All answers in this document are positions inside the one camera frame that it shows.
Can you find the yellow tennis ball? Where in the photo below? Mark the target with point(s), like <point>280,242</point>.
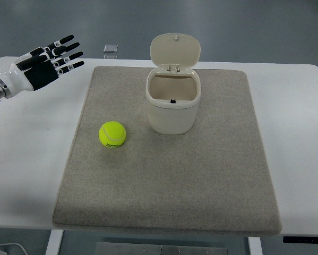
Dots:
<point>112,134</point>

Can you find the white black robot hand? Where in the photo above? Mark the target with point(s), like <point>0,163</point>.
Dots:
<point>39,67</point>

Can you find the cream bin with open lid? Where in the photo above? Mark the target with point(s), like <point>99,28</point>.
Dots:
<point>173,88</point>

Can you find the white left table leg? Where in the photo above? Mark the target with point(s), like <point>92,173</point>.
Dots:
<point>54,242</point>

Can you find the white right table leg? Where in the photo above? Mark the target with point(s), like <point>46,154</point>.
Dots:
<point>255,247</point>

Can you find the clear floor socket plate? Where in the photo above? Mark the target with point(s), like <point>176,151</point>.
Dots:
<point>110,48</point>

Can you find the black desk control panel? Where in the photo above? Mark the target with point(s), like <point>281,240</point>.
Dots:
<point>301,239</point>

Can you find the beige felt mat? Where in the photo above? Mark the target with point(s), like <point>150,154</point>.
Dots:
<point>213,178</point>

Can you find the white table leg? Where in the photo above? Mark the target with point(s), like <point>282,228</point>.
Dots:
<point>255,247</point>
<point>54,242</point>

